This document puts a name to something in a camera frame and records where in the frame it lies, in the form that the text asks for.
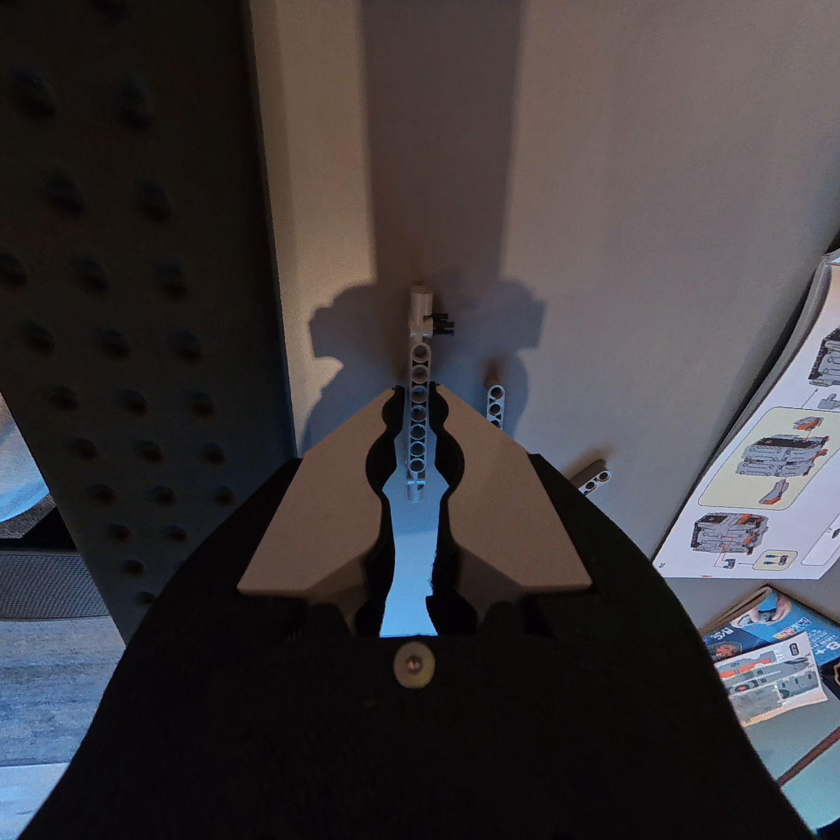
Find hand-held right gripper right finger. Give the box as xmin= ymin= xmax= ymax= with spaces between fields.
xmin=427 ymin=384 xmax=593 ymax=611

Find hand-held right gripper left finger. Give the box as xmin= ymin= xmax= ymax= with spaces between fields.
xmin=236 ymin=386 xmax=400 ymax=608

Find grey bent toy beam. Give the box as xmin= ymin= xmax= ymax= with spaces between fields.
xmin=402 ymin=283 xmax=439 ymax=505

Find grey desk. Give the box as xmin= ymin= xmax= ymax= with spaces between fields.
xmin=248 ymin=0 xmax=840 ymax=837

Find open building instruction booklet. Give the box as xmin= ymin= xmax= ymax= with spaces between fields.
xmin=651 ymin=251 xmax=840 ymax=583

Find blue booklet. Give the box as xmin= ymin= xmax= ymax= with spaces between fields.
xmin=701 ymin=586 xmax=840 ymax=731

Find sticker sheet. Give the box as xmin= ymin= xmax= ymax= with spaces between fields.
xmin=714 ymin=632 xmax=828 ymax=728

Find black studded mat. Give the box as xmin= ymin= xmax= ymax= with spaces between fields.
xmin=0 ymin=0 xmax=298 ymax=644

